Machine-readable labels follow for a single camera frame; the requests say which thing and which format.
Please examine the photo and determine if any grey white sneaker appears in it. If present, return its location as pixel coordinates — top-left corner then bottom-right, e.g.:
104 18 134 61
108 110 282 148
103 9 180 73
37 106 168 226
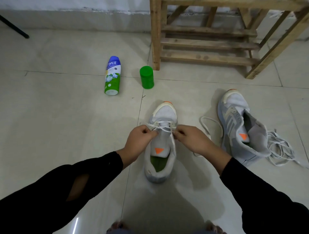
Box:
144 101 178 184
217 89 272 167

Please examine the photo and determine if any wooden rack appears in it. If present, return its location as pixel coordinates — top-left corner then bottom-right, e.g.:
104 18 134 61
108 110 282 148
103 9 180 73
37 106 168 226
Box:
149 0 309 80

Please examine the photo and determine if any blue green powder bottle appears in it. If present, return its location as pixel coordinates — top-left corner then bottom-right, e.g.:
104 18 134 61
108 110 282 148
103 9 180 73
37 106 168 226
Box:
104 56 122 96

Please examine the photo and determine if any person's right hand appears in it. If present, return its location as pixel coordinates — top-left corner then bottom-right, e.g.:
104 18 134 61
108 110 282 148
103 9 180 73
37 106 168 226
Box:
173 125 217 160

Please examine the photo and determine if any person's left hand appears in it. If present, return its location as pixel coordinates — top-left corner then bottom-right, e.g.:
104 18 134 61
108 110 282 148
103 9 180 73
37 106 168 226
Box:
120 125 159 167

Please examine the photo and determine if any person's right foot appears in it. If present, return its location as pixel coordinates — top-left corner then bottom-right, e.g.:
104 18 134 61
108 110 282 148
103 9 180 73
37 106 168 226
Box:
205 221 228 234

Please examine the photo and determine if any person's foot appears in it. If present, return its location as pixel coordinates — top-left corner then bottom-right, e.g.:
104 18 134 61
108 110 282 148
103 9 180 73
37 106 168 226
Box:
106 220 129 234
205 221 228 234

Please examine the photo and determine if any person's left foot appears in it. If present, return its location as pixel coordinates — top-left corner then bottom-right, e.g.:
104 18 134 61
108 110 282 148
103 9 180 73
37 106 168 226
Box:
106 220 129 234

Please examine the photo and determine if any person's left forearm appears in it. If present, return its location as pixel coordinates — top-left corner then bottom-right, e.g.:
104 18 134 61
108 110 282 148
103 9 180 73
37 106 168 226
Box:
0 148 132 234

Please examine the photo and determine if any person's right forearm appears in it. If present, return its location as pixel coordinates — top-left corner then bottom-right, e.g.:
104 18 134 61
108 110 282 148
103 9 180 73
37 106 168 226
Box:
205 144 309 234

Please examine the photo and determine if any black tripod leg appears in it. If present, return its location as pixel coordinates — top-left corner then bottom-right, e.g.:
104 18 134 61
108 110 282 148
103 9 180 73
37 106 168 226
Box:
0 14 30 39

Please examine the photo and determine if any green plastic cap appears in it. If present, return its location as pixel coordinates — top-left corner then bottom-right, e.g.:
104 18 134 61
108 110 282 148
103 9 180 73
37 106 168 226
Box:
139 66 155 90

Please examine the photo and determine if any white shoelace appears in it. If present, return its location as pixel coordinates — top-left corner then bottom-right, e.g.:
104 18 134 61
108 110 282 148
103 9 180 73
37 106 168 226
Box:
144 116 224 158
266 130 309 169

